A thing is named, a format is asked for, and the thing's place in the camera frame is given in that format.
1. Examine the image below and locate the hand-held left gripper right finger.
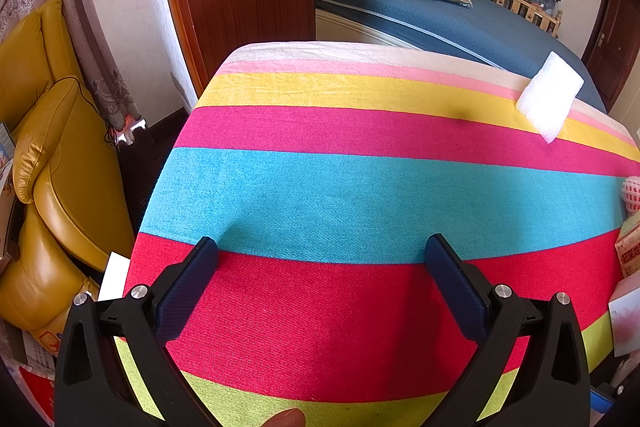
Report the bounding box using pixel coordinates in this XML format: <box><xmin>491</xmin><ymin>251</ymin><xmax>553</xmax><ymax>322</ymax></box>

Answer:
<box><xmin>425</xmin><ymin>233</ymin><xmax>593</xmax><ymax>427</ymax></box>

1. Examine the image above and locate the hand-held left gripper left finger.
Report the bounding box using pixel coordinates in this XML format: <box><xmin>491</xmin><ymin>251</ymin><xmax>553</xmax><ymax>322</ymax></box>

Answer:
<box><xmin>54</xmin><ymin>236</ymin><xmax>221</xmax><ymax>427</ymax></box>

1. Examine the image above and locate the white box with pink print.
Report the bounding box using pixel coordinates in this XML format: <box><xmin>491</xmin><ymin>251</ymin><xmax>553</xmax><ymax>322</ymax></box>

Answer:
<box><xmin>607</xmin><ymin>276</ymin><xmax>640</xmax><ymax>359</ymax></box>

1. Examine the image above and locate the white foam block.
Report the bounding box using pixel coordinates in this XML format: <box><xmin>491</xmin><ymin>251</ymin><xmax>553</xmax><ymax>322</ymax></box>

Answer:
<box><xmin>515</xmin><ymin>52</ymin><xmax>586</xmax><ymax>145</ymax></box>

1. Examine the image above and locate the person's left hand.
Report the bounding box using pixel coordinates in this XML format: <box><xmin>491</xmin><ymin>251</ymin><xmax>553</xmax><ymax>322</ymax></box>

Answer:
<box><xmin>252</xmin><ymin>408</ymin><xmax>307</xmax><ymax>427</ymax></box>

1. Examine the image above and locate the white paper sheet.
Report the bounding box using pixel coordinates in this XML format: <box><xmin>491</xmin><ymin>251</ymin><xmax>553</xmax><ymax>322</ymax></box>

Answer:
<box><xmin>97</xmin><ymin>252</ymin><xmax>132</xmax><ymax>303</ymax></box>

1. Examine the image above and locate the printed cardboard box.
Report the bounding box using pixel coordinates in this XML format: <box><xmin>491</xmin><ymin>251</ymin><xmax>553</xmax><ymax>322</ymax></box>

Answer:
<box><xmin>0</xmin><ymin>319</ymin><xmax>58</xmax><ymax>425</ymax></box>

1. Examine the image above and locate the yellow leather sofa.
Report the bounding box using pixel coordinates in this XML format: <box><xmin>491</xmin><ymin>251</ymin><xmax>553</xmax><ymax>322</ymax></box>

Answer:
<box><xmin>0</xmin><ymin>0</ymin><xmax>137</xmax><ymax>333</ymax></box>

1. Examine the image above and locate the white power strip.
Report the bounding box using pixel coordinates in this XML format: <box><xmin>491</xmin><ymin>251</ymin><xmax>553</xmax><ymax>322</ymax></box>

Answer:
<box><xmin>116</xmin><ymin>117</ymin><xmax>148</xmax><ymax>145</ymax></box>

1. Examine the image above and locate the printed paper carton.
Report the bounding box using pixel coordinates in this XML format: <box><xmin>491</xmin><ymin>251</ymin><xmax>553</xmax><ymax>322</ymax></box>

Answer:
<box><xmin>614</xmin><ymin>209</ymin><xmax>640</xmax><ymax>279</ymax></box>

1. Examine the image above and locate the small blue item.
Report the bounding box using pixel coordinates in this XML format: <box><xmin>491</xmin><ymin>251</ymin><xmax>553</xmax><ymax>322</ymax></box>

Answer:
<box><xmin>590</xmin><ymin>384</ymin><xmax>618</xmax><ymax>414</ymax></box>

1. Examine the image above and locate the pink foam fruit net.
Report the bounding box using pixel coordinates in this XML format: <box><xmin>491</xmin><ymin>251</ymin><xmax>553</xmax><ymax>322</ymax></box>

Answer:
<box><xmin>619</xmin><ymin>176</ymin><xmax>640</xmax><ymax>214</ymax></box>

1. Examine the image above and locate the patterned curtain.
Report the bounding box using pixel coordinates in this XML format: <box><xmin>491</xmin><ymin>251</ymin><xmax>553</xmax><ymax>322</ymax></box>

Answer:
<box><xmin>0</xmin><ymin>0</ymin><xmax>147</xmax><ymax>134</ymax></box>

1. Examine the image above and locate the bed with blue sheet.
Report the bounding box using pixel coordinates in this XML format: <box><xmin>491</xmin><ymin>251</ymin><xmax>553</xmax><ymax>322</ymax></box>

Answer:
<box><xmin>315</xmin><ymin>0</ymin><xmax>608</xmax><ymax>112</ymax></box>

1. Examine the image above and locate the dark wooden door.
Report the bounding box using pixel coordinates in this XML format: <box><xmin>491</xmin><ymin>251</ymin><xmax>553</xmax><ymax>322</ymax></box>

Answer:
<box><xmin>581</xmin><ymin>0</ymin><xmax>633</xmax><ymax>112</ymax></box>

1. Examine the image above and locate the wooden crib rail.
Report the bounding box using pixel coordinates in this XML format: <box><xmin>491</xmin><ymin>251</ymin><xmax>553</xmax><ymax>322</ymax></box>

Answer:
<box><xmin>450</xmin><ymin>0</ymin><xmax>563</xmax><ymax>38</ymax></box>

